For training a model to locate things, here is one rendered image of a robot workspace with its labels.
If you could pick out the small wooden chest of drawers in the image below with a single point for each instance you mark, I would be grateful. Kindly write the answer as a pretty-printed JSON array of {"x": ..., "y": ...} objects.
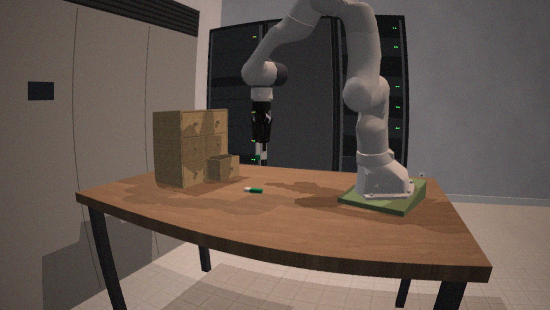
[{"x": 167, "y": 146}]

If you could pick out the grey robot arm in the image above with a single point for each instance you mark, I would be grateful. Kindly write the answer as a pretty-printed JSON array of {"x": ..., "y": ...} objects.
[{"x": 378, "y": 173}]

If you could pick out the light wooden drawer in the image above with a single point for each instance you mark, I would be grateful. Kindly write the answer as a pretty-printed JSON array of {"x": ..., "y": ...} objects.
[
  {"x": 220, "y": 167},
  {"x": 190, "y": 173},
  {"x": 193, "y": 147},
  {"x": 215, "y": 125},
  {"x": 194, "y": 118},
  {"x": 213, "y": 140}
]

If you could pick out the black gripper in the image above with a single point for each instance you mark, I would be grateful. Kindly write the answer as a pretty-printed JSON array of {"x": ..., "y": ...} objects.
[{"x": 262, "y": 130}]

